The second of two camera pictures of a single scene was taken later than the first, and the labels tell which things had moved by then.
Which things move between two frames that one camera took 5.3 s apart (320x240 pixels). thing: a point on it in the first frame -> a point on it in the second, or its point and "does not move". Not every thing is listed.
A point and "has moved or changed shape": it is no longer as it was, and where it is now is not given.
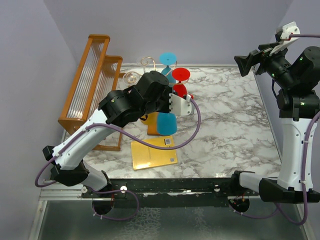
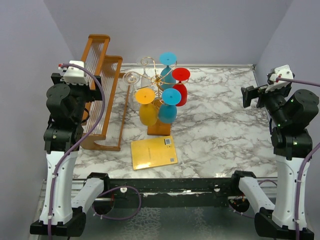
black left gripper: x=166 y=94 -> x=92 y=95
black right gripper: x=246 y=63 -> x=250 y=92
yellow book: x=144 y=156 does not move
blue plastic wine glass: x=168 y=58 does not move
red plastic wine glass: x=180 y=74 does not move
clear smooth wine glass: x=131 y=78 does not move
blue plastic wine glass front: x=166 y=124 has moved or changed shape
